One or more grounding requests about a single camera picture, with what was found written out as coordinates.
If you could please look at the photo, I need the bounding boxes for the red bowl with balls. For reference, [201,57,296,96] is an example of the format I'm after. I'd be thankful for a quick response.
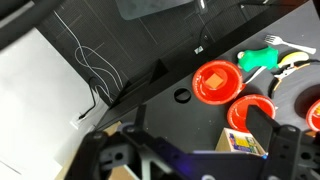
[306,100,320,132]

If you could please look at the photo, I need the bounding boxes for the black orange pliers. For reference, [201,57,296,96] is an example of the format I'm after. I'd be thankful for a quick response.
[268,59,320,99]

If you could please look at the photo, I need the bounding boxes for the white plastic fork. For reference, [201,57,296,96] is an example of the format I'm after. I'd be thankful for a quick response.
[264,35,317,54]

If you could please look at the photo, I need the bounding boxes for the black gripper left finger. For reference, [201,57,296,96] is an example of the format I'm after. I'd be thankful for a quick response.
[135,105,146,129]

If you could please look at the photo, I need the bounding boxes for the green plush object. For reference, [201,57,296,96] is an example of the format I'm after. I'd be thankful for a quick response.
[237,46,279,72]

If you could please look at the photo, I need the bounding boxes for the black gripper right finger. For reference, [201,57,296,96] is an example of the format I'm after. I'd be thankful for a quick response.
[246,105,280,152]

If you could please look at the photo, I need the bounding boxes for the white floor cable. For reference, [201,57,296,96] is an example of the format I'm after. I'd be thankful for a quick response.
[53,10,125,104]

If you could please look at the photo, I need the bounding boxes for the orange square block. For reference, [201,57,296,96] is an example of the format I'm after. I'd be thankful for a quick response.
[205,74,223,89]

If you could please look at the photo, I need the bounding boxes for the yellow banana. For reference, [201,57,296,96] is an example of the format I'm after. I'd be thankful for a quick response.
[278,51,309,68]

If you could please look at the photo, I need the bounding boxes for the middle red bowl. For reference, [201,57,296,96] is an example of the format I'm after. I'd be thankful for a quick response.
[227,94,276,133]

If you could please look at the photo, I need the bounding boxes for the small cardboard box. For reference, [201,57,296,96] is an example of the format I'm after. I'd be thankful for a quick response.
[216,128,266,156]

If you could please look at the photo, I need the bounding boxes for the red bowl with orange block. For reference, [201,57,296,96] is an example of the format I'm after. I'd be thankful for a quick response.
[192,60,245,105]

